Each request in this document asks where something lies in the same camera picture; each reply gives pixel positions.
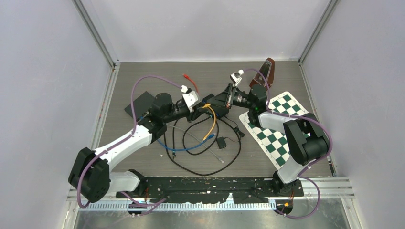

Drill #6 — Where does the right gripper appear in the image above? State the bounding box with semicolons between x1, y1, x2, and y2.
207;84;255;110

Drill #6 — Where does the small black blue switch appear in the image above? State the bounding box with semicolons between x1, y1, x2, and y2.
202;94;229;118

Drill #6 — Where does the yellow ethernet cable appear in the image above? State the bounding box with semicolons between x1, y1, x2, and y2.
202;103;217;141

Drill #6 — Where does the black power adapter with cord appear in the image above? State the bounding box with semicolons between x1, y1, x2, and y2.
216;115;245;149

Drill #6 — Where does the red ethernet cable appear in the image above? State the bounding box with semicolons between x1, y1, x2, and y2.
182;73;200;94

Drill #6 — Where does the dark grey network switch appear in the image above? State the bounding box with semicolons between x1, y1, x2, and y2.
133;91;155;121

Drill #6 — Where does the long black cable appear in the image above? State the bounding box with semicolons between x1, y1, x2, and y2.
163;115;243;177

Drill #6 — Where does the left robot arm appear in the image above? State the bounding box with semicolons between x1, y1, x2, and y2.
68;91;207;208

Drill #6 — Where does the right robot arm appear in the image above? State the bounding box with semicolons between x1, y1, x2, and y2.
206;83;332;196

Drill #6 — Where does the brown metronome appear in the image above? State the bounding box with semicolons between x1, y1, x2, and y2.
249;58;275;88

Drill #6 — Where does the green white chessboard mat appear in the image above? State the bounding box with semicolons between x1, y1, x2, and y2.
239;91;308;169

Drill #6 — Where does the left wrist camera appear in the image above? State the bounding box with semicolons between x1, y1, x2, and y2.
180;85;201;112

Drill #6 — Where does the black ethernet cable teal boot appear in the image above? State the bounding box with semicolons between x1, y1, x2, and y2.
172;119;178;160

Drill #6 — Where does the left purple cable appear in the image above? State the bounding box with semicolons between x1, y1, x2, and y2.
76;75;184;216

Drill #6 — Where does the purple cable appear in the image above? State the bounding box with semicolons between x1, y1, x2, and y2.
76;75;184;216
241;68;333;220

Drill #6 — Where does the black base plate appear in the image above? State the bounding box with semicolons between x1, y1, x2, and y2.
127;177;304;204

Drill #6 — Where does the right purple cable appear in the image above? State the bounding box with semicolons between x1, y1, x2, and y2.
241;68;333;220

